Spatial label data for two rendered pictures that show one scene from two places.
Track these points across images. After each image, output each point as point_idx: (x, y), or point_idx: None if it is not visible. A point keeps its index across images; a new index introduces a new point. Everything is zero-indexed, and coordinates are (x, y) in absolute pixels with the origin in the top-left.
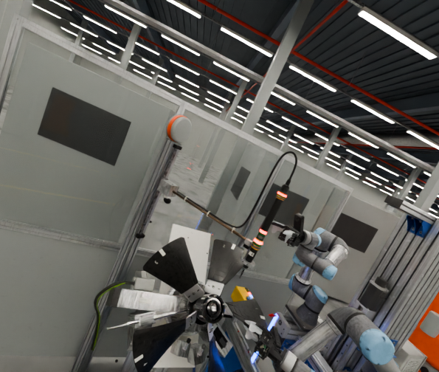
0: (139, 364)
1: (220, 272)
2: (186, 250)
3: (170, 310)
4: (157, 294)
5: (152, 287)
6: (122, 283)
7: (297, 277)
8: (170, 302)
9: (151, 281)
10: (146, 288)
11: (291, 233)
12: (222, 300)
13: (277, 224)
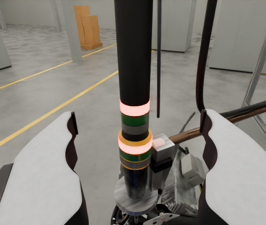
0: (119, 177)
1: (185, 222)
2: (182, 129)
3: (162, 197)
4: (173, 174)
5: (184, 171)
6: (185, 149)
7: None
8: (167, 193)
9: (189, 166)
10: (183, 166)
11: (17, 155)
12: (128, 219)
13: (207, 137)
